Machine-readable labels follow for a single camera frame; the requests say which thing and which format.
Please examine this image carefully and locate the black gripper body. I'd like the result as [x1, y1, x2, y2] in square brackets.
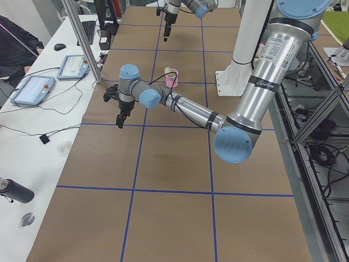
[165, 12, 177, 26]
[119, 100, 135, 116]

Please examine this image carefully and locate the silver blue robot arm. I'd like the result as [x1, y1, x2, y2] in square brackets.
[157, 0, 219, 41]
[116, 1, 330, 163]

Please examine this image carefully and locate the pink mesh pen holder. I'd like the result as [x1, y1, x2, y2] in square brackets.
[165, 68, 178, 88]

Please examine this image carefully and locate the black monitor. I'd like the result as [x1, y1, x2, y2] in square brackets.
[94, 0, 119, 31]

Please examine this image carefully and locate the small black box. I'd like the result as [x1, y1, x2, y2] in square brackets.
[99, 30, 111, 50]

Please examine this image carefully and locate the far blue teach pendant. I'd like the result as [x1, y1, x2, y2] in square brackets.
[57, 55, 89, 80]

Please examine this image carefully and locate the blue teach pendant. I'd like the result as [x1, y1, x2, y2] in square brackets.
[57, 55, 89, 80]
[10, 75, 56, 105]

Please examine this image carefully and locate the black keyboard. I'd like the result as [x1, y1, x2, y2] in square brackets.
[81, 21, 96, 45]

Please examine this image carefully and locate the small black adapter puck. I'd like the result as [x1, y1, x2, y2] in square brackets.
[39, 134, 50, 145]

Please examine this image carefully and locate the near blue teach pendant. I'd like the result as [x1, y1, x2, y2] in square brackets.
[10, 75, 56, 105]

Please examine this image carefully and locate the black computer mouse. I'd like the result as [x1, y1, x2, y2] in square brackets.
[54, 43, 66, 51]

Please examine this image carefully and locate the person in black jacket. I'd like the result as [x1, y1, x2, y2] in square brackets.
[1, 16, 44, 87]

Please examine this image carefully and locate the black water bottle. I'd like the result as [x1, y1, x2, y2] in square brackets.
[1, 177, 34, 204]

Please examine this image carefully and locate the aluminium frame post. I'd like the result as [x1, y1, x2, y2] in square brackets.
[62, 0, 102, 84]

